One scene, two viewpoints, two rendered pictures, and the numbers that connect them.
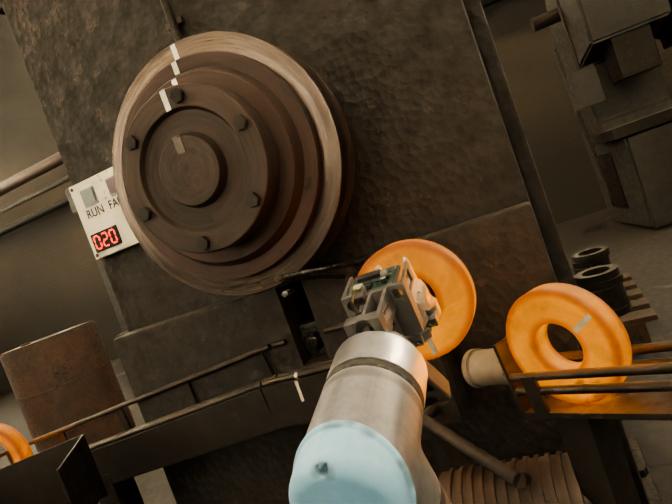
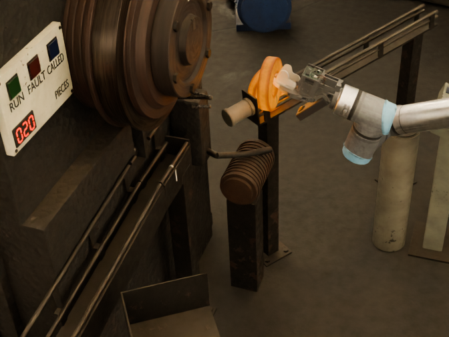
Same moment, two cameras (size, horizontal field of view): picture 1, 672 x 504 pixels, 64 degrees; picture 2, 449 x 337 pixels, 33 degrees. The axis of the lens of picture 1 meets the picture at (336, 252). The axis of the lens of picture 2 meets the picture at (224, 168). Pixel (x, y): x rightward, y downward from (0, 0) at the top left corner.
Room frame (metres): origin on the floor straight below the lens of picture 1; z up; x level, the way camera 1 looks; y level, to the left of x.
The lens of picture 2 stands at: (0.84, 1.83, 2.00)
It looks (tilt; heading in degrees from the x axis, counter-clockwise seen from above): 38 degrees down; 270
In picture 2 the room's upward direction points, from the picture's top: 3 degrees counter-clockwise
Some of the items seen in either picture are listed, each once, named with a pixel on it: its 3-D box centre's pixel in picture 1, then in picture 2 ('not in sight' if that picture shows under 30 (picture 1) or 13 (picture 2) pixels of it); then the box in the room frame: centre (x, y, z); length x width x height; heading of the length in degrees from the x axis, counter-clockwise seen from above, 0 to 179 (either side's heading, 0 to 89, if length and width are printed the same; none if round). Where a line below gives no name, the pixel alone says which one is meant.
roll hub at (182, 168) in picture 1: (198, 170); (184, 39); (0.92, 0.17, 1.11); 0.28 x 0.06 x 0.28; 69
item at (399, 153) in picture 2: not in sight; (395, 187); (0.24, -0.25, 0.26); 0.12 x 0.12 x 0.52
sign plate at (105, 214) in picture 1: (125, 205); (34, 87); (1.23, 0.41, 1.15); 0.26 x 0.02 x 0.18; 69
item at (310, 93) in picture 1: (227, 168); (147, 34); (1.01, 0.14, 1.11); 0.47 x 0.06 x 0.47; 69
